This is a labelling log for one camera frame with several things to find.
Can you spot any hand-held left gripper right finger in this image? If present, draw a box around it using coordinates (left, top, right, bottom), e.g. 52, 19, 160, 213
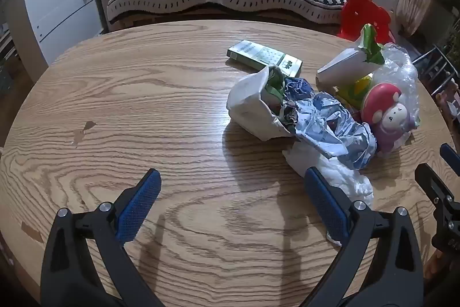
304, 167, 425, 307

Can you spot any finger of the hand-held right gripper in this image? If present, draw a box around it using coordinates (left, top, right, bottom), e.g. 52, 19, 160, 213
414, 163, 460, 212
440, 143, 460, 171

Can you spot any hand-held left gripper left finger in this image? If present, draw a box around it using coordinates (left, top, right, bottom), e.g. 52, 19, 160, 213
41, 168, 164, 307

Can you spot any white tissue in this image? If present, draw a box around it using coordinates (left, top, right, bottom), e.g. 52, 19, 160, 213
283, 142, 375, 246

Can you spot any blue white foil wrapper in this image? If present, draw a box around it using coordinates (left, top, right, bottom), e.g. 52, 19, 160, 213
282, 77, 377, 170

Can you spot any torn white paper bag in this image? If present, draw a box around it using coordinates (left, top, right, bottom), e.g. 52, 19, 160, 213
226, 65, 299, 142

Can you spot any pink mushroom plush toy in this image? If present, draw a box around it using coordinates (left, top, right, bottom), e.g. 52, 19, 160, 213
361, 83, 410, 154

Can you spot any metal rack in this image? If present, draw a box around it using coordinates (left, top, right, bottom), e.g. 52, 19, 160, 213
411, 44, 460, 99

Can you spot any clear plastic bag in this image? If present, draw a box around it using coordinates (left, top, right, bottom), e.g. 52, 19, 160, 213
372, 44, 421, 149

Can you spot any green white carton box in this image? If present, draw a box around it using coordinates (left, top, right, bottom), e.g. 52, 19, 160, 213
226, 40, 303, 77

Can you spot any red plastic chair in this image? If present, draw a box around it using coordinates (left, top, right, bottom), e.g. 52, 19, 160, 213
337, 0, 396, 44

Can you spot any white cabinet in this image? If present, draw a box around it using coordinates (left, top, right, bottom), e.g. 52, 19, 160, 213
20, 0, 102, 66

